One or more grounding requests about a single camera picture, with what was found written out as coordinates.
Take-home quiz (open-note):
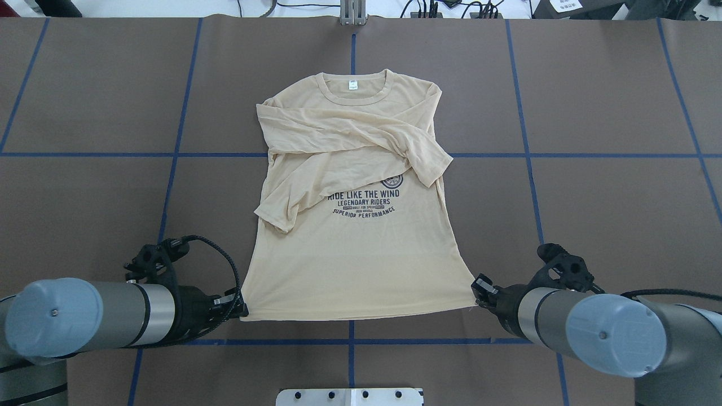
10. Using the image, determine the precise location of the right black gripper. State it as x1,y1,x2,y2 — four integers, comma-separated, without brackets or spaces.
472,274,529,339

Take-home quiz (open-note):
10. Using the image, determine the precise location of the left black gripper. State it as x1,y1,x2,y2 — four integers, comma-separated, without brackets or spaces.
173,285,250,345

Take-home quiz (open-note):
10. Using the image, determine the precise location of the cream long sleeve printed shirt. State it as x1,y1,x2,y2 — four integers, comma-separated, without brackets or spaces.
240,69,474,322

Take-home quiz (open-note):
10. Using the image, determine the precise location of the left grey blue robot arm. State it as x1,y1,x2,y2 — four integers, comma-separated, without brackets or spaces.
2,278,249,405

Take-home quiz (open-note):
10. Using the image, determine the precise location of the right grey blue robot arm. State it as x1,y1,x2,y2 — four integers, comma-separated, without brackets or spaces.
471,275,721,405

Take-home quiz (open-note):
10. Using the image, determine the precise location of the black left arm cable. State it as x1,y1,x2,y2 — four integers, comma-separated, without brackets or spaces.
180,235,242,299

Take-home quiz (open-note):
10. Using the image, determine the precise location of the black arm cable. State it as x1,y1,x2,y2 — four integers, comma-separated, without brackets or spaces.
180,235,242,299
592,282,722,301

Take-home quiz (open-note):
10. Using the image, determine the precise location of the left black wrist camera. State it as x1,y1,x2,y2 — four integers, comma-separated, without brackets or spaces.
124,237,190,286

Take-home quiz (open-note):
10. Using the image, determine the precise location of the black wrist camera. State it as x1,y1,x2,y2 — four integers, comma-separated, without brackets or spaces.
528,242,604,294
124,237,190,286

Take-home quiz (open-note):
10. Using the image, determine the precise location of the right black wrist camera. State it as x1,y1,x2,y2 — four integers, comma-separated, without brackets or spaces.
528,242,604,294

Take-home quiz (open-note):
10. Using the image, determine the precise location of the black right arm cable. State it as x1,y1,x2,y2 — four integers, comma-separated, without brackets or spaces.
592,282,722,301

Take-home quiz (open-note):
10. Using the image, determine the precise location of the aluminium frame post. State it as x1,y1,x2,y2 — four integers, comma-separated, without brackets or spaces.
340,0,368,26

